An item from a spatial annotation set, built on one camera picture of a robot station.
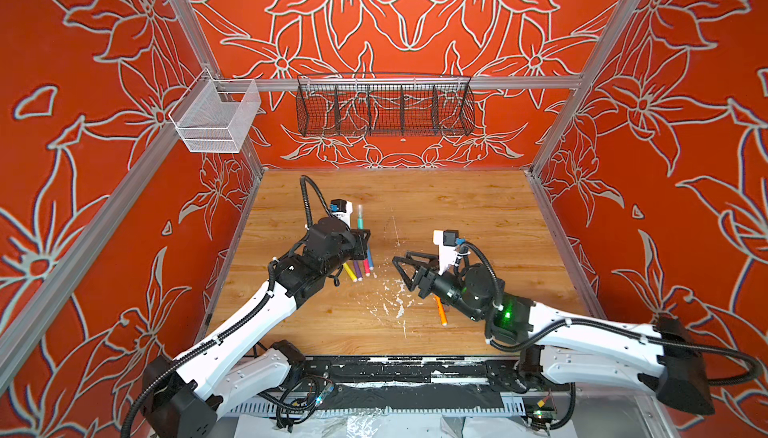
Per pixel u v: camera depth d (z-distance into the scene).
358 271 0.92
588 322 0.47
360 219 0.73
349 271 0.91
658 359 0.41
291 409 0.60
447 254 0.59
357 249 0.65
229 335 0.43
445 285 0.58
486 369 0.74
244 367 0.54
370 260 0.93
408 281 0.60
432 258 0.64
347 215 0.67
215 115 0.94
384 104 0.97
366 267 0.92
